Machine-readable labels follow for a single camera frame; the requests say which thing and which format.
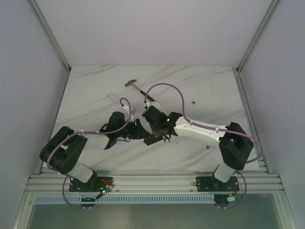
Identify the clear plastic fuse box cover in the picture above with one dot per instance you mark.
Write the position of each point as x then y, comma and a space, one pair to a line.
113, 98

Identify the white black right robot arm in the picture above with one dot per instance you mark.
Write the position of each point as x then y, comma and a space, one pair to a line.
245, 144

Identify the aluminium front rail base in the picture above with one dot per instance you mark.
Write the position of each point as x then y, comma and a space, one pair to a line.
155, 182

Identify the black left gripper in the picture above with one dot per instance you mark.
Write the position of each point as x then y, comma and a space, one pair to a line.
137, 130

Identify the aluminium frame rail right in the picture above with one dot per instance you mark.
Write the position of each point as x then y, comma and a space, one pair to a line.
258, 34

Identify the white slotted cable duct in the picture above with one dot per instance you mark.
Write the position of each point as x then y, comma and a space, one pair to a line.
144, 199

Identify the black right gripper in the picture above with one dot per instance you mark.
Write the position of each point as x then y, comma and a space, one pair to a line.
154, 131

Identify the black fuse box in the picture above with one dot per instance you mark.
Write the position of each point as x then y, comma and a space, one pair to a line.
152, 139

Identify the claw hammer black handle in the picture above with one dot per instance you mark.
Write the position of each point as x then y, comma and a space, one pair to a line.
131, 82

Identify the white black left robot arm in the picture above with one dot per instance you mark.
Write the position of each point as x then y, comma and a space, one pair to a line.
63, 151

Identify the aluminium frame post left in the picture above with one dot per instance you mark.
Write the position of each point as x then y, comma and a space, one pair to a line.
50, 36

